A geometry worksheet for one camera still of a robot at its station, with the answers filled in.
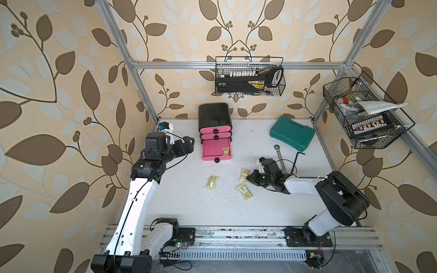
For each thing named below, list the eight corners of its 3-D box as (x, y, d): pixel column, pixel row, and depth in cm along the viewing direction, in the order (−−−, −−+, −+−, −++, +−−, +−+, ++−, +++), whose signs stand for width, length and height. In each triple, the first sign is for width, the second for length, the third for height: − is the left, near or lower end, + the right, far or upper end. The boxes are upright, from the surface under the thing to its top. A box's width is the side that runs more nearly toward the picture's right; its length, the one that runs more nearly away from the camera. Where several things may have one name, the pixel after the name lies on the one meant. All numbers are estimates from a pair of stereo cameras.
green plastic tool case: (266, 135, 114) (268, 130, 110) (279, 118, 124) (281, 113, 120) (303, 153, 104) (306, 149, 100) (314, 134, 114) (317, 129, 110)
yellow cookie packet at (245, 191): (245, 201, 87) (246, 199, 84) (237, 188, 91) (237, 186, 88) (252, 197, 88) (253, 194, 85) (243, 184, 92) (244, 182, 90)
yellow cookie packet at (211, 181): (206, 187, 91) (206, 185, 89) (210, 176, 96) (210, 174, 93) (214, 190, 90) (214, 188, 88) (218, 178, 95) (218, 176, 93)
